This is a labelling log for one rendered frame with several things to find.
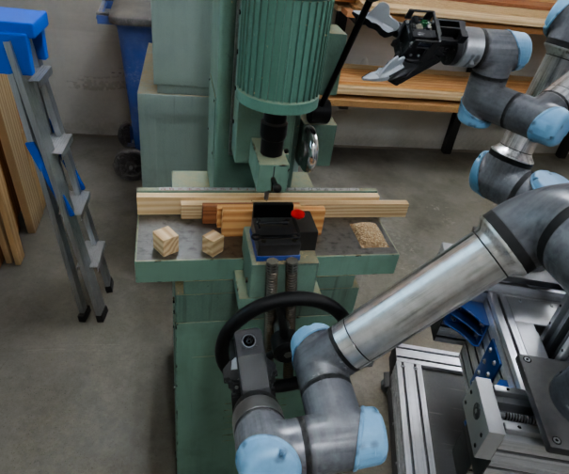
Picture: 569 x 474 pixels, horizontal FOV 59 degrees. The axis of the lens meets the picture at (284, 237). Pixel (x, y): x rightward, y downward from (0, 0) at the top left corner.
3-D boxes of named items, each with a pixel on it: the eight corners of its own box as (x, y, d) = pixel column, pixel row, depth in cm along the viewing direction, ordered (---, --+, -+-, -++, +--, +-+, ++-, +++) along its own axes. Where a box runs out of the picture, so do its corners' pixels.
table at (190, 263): (132, 314, 102) (130, 292, 98) (137, 227, 126) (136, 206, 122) (410, 301, 115) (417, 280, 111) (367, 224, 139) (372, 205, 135)
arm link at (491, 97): (491, 139, 104) (512, 86, 98) (447, 118, 111) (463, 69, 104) (511, 133, 108) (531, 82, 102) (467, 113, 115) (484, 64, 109)
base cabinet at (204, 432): (175, 484, 159) (172, 325, 118) (172, 344, 205) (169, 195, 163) (312, 467, 169) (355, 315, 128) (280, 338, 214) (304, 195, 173)
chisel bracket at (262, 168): (256, 197, 116) (259, 165, 111) (247, 167, 127) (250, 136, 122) (287, 197, 117) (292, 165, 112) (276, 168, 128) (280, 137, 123)
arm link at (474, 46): (460, 44, 105) (467, 78, 103) (440, 42, 104) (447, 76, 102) (481, 18, 98) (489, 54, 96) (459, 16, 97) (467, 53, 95)
